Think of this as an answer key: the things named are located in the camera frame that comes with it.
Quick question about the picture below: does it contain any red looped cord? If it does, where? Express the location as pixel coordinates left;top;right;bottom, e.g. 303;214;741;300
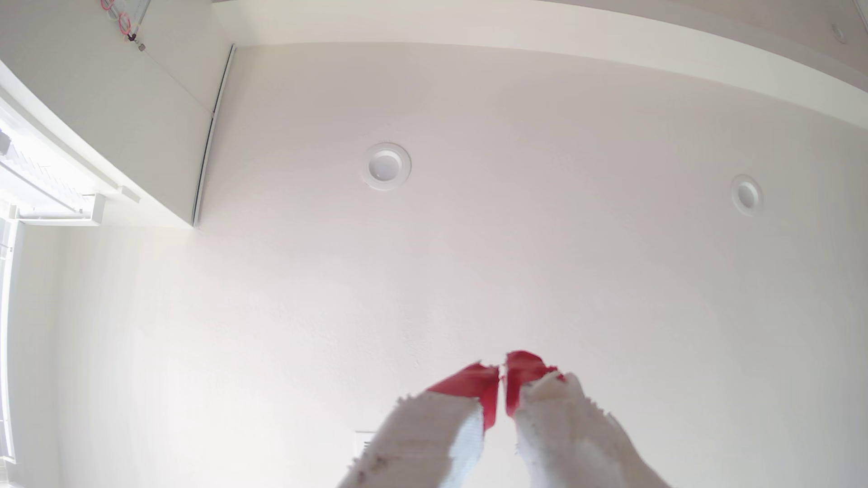
100;0;146;52

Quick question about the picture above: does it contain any white window blind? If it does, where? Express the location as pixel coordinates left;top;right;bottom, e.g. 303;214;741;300
0;125;107;228

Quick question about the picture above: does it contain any round recessed ceiling light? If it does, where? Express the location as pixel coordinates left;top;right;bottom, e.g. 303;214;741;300
730;174;764;218
360;141;412;192

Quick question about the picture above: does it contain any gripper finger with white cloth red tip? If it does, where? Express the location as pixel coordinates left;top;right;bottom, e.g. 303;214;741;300
337;361;501;488
505;350;674;488

